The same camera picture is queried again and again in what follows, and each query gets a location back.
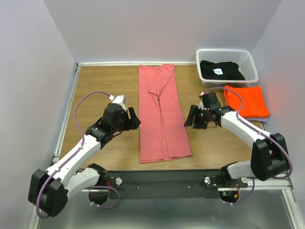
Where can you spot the pink t shirt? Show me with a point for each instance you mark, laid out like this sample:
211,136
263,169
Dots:
163,136

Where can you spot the aluminium frame rail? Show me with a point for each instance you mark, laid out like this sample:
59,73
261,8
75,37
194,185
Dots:
99,195

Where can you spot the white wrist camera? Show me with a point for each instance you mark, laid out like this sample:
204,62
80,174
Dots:
201,105
120,100

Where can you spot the folded orange t shirt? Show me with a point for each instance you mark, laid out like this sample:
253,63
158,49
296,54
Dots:
254,105

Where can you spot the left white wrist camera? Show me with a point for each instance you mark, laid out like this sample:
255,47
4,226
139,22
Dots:
120,100

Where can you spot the black t shirt in basket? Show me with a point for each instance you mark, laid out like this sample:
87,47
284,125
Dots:
228,71

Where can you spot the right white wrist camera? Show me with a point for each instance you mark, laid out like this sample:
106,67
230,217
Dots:
201,105

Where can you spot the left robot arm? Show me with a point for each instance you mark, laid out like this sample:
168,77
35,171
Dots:
51,189

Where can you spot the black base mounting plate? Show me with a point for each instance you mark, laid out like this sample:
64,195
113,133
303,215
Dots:
165,184

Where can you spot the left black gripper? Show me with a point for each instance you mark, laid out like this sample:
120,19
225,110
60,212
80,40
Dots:
133,123

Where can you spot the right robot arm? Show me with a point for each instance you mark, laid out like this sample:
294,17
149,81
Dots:
269,158

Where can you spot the white plastic laundry basket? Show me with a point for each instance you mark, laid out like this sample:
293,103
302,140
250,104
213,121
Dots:
241,57

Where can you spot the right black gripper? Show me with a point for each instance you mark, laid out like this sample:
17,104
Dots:
198,124

